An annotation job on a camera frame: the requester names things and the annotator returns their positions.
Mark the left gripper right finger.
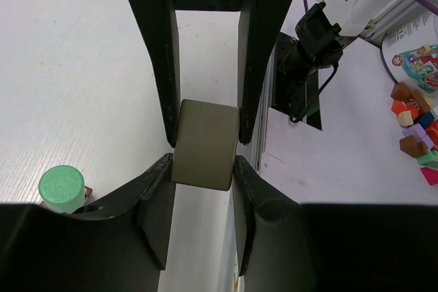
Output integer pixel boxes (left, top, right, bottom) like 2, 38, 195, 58
232, 156, 437, 291

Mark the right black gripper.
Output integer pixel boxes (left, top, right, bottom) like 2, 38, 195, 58
128, 0, 292, 147

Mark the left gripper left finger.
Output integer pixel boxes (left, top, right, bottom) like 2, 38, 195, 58
1, 153, 176, 291

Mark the small brown cube block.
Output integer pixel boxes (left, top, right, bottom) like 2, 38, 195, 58
39, 186, 93, 209

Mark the green cylinder block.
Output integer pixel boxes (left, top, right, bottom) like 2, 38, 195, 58
38, 165, 86, 213

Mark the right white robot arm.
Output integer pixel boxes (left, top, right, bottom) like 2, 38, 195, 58
128, 0, 393, 146

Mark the pile of coloured blocks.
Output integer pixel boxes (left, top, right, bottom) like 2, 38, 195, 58
391, 82, 437, 186

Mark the toy blocks picture box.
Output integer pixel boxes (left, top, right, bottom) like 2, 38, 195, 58
381, 10, 437, 98

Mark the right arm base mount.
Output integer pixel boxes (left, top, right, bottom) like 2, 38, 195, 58
271, 32, 319, 120

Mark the aluminium table frame rail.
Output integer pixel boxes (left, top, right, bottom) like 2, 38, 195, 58
359, 0, 437, 47

